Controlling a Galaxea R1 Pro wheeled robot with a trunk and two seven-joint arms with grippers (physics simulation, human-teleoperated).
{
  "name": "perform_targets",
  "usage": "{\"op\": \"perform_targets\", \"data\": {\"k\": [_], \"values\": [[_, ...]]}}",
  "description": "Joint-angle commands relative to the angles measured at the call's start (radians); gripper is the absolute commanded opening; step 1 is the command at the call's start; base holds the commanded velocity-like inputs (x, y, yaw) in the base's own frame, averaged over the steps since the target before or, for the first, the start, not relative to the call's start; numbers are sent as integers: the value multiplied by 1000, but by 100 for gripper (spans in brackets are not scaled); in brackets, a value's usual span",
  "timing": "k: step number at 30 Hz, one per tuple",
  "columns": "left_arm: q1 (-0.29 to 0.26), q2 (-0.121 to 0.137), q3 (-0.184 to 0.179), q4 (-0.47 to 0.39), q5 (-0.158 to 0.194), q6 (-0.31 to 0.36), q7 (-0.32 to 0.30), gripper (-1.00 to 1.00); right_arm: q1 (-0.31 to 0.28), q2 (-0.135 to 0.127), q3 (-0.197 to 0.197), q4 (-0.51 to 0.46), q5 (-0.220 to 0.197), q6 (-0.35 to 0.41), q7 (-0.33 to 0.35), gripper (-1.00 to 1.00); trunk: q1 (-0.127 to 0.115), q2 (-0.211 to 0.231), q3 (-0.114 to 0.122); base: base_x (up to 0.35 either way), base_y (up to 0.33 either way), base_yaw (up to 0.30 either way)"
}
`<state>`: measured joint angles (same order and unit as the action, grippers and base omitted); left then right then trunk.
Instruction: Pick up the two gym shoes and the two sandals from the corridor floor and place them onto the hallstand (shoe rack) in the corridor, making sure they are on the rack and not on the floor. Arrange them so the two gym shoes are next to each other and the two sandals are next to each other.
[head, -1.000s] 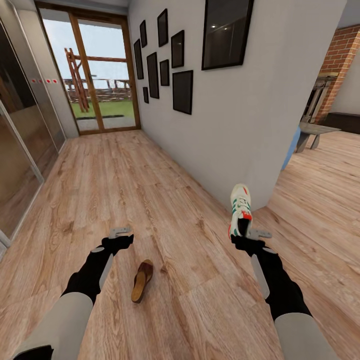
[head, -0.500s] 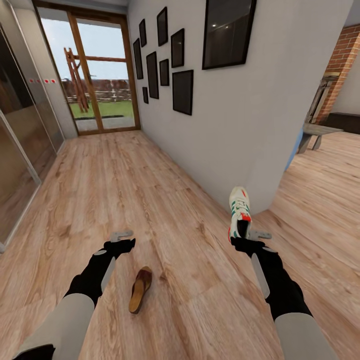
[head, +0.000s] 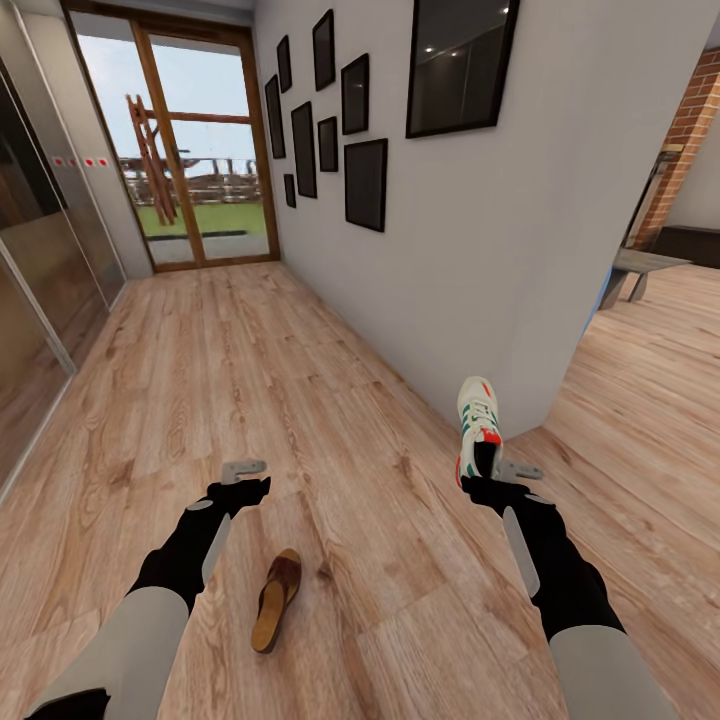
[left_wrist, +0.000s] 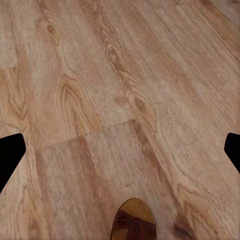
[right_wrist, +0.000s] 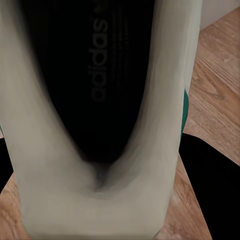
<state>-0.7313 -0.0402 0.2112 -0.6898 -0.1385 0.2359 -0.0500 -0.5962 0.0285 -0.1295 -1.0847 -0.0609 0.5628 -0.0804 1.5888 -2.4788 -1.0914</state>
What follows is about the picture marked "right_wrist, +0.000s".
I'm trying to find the gym shoe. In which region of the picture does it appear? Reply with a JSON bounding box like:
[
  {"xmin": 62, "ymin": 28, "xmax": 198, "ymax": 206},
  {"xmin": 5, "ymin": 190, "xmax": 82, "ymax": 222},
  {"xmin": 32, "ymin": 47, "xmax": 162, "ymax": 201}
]
[{"xmin": 0, "ymin": 0, "xmax": 203, "ymax": 240}]

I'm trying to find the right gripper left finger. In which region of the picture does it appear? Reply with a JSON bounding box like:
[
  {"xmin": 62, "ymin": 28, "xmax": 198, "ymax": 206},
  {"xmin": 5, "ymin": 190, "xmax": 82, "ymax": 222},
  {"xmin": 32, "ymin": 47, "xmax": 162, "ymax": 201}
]
[{"xmin": 0, "ymin": 137, "xmax": 14, "ymax": 193}]

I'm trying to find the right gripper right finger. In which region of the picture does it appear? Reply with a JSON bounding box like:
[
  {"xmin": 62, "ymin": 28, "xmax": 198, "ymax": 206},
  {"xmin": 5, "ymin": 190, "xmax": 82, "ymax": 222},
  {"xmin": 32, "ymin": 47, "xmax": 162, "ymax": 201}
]
[{"xmin": 178, "ymin": 133, "xmax": 240, "ymax": 240}]

